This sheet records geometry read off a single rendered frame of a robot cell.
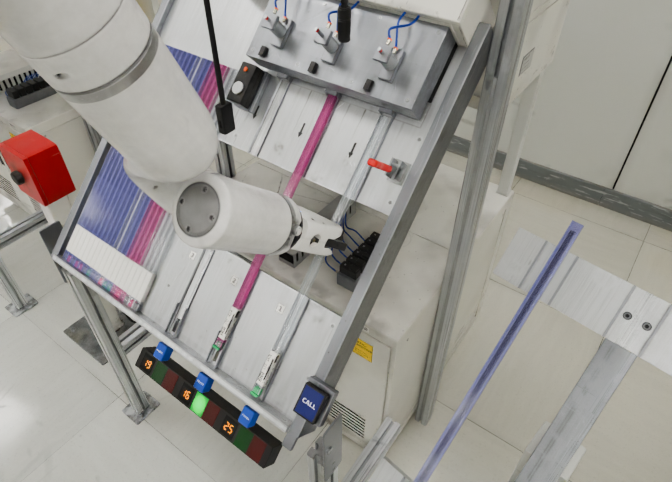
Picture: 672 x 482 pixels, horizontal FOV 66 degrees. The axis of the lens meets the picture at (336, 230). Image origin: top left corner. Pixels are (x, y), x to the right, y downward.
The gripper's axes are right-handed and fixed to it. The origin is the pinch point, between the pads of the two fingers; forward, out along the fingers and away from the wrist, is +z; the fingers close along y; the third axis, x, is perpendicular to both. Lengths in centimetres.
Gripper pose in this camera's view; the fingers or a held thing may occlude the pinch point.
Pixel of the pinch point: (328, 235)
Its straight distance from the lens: 84.0
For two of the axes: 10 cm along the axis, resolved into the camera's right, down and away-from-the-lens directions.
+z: 4.4, 1.0, 8.9
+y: -8.0, -4.0, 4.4
